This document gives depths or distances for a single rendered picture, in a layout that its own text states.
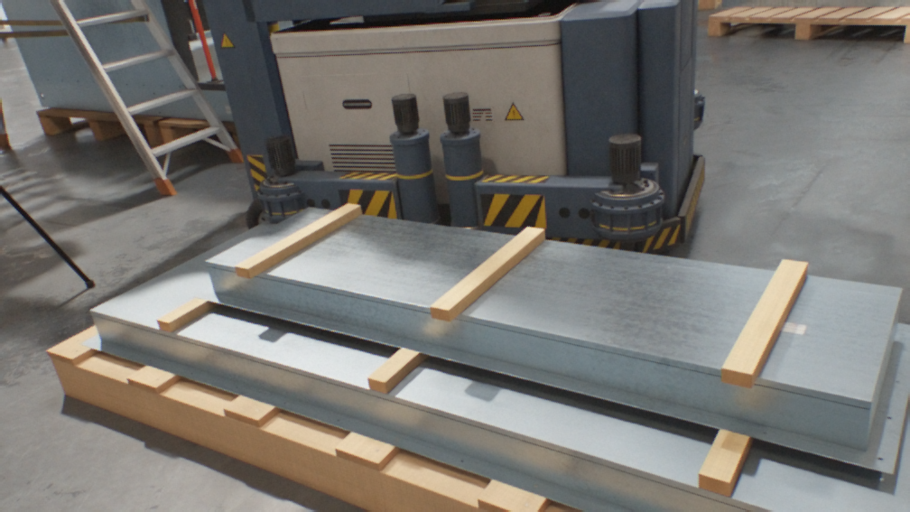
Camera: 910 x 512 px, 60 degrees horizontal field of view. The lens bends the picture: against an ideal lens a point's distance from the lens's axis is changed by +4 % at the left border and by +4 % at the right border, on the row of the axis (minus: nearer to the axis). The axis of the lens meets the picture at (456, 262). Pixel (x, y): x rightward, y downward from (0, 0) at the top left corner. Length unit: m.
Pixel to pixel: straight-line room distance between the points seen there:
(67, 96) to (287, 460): 4.57
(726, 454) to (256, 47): 2.22
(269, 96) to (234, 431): 1.47
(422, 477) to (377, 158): 1.44
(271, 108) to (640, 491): 2.11
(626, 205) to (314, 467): 1.14
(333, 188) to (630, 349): 1.46
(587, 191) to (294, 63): 1.16
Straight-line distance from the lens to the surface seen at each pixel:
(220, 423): 2.03
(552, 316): 1.65
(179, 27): 5.08
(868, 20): 6.05
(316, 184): 2.73
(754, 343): 1.51
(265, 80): 3.05
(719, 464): 1.43
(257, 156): 3.19
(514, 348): 1.66
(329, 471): 1.82
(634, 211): 2.29
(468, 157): 2.43
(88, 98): 5.96
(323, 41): 2.78
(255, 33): 3.03
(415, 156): 2.50
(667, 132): 2.57
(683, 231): 2.67
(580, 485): 1.54
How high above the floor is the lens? 1.19
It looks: 25 degrees down
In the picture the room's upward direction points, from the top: 7 degrees counter-clockwise
